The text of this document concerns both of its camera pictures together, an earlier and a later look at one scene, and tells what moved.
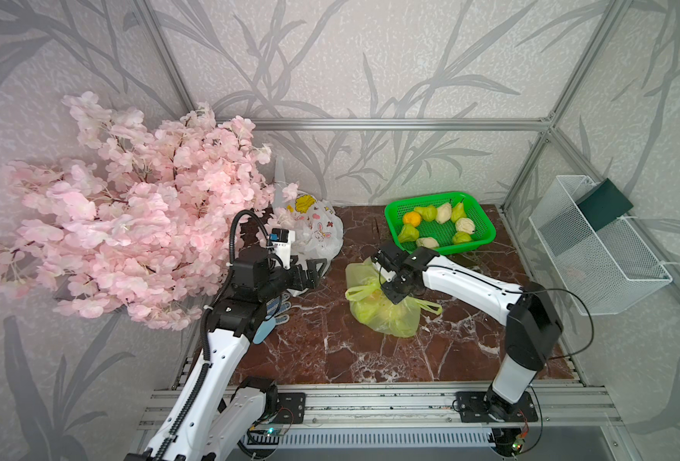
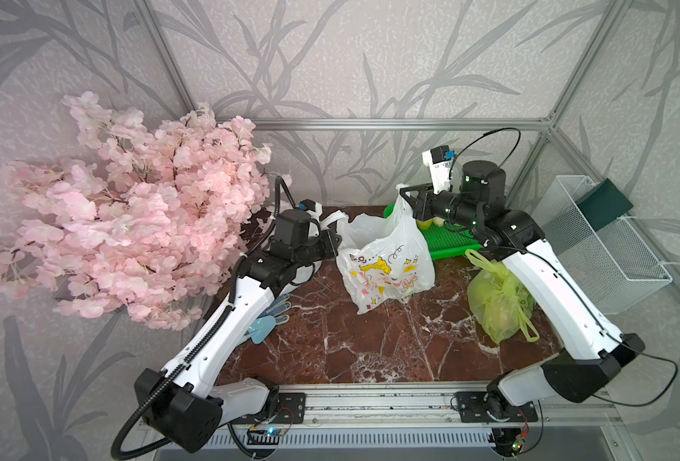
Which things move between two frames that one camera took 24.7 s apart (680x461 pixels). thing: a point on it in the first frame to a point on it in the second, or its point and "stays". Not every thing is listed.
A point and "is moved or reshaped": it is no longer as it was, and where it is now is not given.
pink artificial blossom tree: [138, 225] stays
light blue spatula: [264, 329] stays
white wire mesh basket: [596, 269] stays
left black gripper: [299, 283] to [328, 247]
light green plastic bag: [375, 309] is moved or reshaped
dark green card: [603, 204] stays
